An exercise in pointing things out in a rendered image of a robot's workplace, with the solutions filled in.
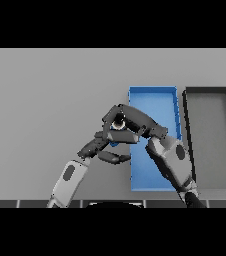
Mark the dark grey bin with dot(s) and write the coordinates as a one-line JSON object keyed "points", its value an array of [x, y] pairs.
{"points": [[211, 140]]}

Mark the blue bin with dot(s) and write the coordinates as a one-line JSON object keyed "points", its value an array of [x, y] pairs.
{"points": [[151, 106]]}

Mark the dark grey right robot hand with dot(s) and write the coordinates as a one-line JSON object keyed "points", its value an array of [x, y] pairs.
{"points": [[135, 119]]}

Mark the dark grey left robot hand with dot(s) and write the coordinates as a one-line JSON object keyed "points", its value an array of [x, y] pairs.
{"points": [[100, 144]]}

